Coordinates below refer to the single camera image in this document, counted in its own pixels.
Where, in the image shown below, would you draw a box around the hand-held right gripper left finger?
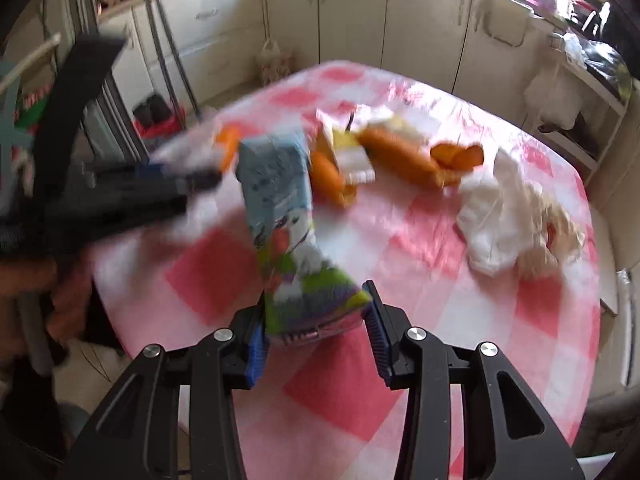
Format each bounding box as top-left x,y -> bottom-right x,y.
60,304 -> 272,480

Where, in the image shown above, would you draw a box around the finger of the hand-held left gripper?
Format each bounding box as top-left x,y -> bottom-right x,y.
89,194 -> 189,235
84,161 -> 224,197

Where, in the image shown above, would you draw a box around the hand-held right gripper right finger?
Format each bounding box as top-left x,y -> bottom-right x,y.
362,281 -> 586,480

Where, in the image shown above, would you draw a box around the colourful snack bag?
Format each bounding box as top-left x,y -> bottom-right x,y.
235,132 -> 374,349

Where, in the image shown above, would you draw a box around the large orange peel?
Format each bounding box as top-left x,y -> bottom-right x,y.
357,127 -> 452,191

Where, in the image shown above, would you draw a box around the person's left hand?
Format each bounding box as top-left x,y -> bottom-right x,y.
0,258 -> 97,356

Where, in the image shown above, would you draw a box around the pink checked tablecloth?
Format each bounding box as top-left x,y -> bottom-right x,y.
92,60 -> 602,480

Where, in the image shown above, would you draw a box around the black shoes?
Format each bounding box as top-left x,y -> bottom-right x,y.
132,96 -> 172,126

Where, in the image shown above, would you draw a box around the small orange peel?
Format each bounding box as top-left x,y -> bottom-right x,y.
215,125 -> 242,172

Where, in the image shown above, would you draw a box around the white woven basket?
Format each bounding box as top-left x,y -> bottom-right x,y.
256,40 -> 297,88

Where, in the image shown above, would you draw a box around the crumpled white plastic bag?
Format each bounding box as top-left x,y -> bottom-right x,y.
456,150 -> 587,279

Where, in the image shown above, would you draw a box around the yellow white small carton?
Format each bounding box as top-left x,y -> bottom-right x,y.
319,112 -> 377,184

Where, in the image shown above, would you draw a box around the curled orange peel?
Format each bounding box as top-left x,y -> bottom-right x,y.
431,142 -> 485,172

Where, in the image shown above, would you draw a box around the cream kitchen cabinets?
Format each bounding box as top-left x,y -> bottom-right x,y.
97,0 -> 556,111

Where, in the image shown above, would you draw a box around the white hanging plastic bag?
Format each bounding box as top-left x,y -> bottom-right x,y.
525,62 -> 583,131

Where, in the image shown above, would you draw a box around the white shelf rack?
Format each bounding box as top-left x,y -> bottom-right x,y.
522,30 -> 632,173

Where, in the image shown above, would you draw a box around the white towel holder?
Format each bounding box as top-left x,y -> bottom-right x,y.
479,0 -> 532,49

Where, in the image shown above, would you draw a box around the clear bag of greens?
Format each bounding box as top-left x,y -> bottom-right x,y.
562,32 -> 632,96

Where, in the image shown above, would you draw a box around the metal mop handles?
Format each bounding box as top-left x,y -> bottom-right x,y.
140,0 -> 203,122

